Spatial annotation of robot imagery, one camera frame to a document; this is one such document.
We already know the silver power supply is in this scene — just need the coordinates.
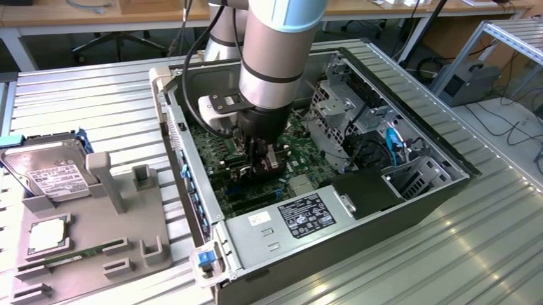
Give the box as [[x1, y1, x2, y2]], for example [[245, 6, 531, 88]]
[[223, 186, 357, 271]]

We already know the black wire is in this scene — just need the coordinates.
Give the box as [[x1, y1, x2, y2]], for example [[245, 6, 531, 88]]
[[343, 104, 369, 150]]

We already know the CPU chip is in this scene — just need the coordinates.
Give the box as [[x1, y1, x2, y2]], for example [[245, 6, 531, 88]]
[[27, 219, 69, 252]]

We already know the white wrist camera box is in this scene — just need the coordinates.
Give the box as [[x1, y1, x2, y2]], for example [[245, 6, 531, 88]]
[[197, 93, 248, 127]]

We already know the green RAM stick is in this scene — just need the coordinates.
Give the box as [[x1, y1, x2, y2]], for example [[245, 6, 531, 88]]
[[41, 240, 124, 265]]

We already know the green Dell motherboard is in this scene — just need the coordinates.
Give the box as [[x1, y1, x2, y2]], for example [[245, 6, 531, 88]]
[[185, 117, 343, 220]]

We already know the perforated metal disk bay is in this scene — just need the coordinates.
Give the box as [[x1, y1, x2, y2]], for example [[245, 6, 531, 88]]
[[381, 154, 469, 201]]

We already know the grey parts rack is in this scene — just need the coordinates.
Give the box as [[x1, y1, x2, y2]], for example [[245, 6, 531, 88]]
[[8, 151, 173, 305]]

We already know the blue disk carrier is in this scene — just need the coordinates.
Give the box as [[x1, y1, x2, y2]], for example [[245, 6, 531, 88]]
[[0, 126, 95, 159]]

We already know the light blue cable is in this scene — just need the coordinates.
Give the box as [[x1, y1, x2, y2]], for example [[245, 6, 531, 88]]
[[65, 0, 116, 14]]

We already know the office chair base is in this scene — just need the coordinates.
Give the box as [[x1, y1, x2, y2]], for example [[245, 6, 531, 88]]
[[69, 30, 167, 64]]

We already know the silver chipset heatsink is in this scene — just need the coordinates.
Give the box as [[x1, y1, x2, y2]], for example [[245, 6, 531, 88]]
[[288, 176, 316, 195]]

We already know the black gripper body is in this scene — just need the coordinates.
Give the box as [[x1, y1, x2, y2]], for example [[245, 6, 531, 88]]
[[236, 107, 293, 146]]

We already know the open PC case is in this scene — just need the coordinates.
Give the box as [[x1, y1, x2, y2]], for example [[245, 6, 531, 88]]
[[148, 46, 483, 305]]

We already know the aluminium profile frame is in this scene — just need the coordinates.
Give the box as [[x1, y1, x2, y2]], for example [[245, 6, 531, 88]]
[[428, 18, 543, 96]]

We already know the grey floor machine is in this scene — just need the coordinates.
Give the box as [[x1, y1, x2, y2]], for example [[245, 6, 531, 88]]
[[439, 60, 501, 108]]

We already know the silver hard disk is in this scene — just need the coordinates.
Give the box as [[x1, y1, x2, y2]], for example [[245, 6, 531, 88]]
[[0, 141, 92, 203]]

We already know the black plastic cover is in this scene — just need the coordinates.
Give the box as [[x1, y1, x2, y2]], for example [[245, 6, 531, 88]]
[[332, 168, 407, 220]]

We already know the blue disk wire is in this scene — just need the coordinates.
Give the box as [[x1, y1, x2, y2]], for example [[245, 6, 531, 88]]
[[383, 126, 404, 168]]

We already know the coiled black floor cable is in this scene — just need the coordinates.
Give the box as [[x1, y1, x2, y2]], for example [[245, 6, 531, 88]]
[[416, 56, 451, 81]]

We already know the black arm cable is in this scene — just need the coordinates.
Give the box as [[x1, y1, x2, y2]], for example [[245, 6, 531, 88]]
[[181, 0, 239, 139]]

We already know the metal socket cover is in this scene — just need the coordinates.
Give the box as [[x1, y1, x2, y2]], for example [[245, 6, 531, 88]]
[[229, 130, 252, 157]]

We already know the wooden desk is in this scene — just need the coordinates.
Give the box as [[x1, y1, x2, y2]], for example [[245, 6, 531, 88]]
[[0, 0, 536, 72]]

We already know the blue expansion slot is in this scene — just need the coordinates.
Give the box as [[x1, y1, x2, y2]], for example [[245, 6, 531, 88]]
[[227, 186, 284, 197]]

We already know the metal disk bay cage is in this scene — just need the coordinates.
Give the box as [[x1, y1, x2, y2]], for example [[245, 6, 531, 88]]
[[308, 52, 407, 155]]

